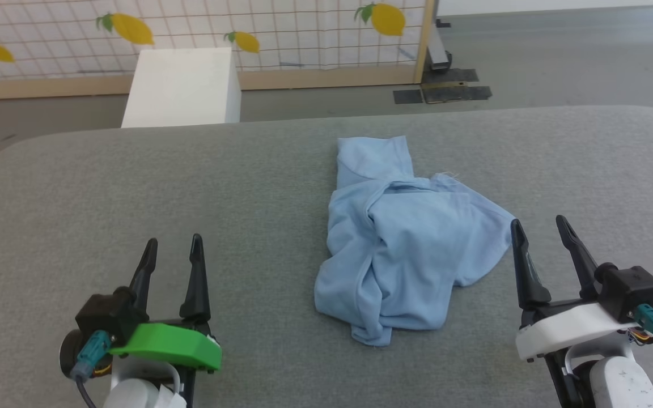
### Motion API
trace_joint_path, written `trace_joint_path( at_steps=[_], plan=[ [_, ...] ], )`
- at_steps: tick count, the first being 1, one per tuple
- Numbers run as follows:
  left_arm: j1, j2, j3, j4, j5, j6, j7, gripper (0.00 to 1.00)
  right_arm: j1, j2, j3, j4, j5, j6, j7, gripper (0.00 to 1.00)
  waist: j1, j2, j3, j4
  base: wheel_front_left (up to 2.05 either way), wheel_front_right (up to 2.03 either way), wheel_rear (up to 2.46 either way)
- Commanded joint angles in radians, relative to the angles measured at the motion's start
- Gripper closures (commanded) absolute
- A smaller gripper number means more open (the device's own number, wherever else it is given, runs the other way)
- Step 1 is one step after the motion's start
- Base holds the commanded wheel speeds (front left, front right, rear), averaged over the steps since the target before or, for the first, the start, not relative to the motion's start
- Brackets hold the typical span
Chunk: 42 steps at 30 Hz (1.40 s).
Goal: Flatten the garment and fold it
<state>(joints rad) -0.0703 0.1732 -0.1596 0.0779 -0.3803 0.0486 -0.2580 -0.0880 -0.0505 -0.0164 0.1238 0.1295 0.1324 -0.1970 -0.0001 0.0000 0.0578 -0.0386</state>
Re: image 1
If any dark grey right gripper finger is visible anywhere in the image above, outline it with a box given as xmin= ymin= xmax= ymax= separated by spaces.
xmin=511 ymin=219 xmax=552 ymax=310
xmin=556 ymin=215 xmax=599 ymax=300

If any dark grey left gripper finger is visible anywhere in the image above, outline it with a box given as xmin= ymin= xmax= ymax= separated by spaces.
xmin=179 ymin=233 xmax=211 ymax=321
xmin=128 ymin=238 xmax=158 ymax=310

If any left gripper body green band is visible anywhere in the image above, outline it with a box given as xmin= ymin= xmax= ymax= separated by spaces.
xmin=110 ymin=317 xmax=223 ymax=408

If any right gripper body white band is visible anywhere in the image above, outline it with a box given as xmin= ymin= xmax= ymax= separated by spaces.
xmin=516 ymin=299 xmax=633 ymax=363

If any light blue garment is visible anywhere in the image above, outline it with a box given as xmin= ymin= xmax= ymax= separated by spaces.
xmin=314 ymin=135 xmax=517 ymax=347

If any white label tag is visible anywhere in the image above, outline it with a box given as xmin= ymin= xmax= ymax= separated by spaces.
xmin=155 ymin=384 xmax=187 ymax=408

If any grey fabric sofa cushion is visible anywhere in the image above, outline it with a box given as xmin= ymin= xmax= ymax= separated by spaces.
xmin=0 ymin=105 xmax=653 ymax=408

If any white box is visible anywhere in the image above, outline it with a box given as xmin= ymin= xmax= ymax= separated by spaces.
xmin=121 ymin=47 xmax=242 ymax=129

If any brass floor plate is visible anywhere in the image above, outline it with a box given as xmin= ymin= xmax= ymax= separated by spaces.
xmin=422 ymin=82 xmax=493 ymax=104

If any black floor mat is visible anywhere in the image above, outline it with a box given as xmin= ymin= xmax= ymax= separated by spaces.
xmin=422 ymin=68 xmax=479 ymax=84

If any lemon-print grid partition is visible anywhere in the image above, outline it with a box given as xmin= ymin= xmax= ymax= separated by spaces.
xmin=0 ymin=0 xmax=439 ymax=101

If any lemon print grid screen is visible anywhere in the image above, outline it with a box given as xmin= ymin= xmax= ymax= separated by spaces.
xmin=0 ymin=0 xmax=429 ymax=80

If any black cable teal plug left arm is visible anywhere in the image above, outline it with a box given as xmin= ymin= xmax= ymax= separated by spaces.
xmin=70 ymin=330 xmax=113 ymax=408

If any grey metal post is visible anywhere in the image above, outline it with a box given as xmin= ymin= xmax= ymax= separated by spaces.
xmin=426 ymin=20 xmax=453 ymax=71

